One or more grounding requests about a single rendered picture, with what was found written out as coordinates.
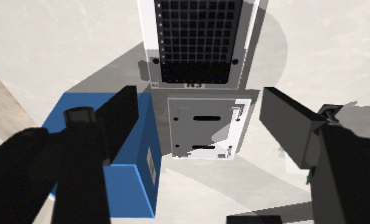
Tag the blue bin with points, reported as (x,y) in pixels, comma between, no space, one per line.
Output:
(132,180)

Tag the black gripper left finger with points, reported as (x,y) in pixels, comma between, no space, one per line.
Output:
(81,194)

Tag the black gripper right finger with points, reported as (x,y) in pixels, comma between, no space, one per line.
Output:
(337,159)

